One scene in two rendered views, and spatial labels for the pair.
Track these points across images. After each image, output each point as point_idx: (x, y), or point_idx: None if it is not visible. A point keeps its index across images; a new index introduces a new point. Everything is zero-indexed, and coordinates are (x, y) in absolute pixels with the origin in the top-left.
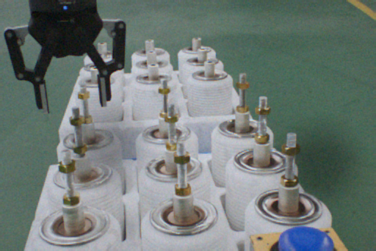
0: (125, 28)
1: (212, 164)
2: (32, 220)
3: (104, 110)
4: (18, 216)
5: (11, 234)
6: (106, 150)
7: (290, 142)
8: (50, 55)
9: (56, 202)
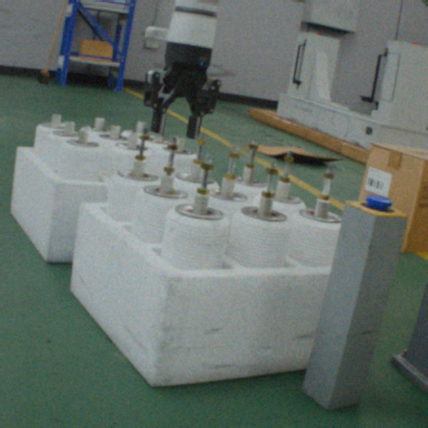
0: (220, 85)
1: None
2: (19, 267)
3: (92, 169)
4: (3, 264)
5: (9, 275)
6: (159, 182)
7: (330, 170)
8: (177, 94)
9: (157, 207)
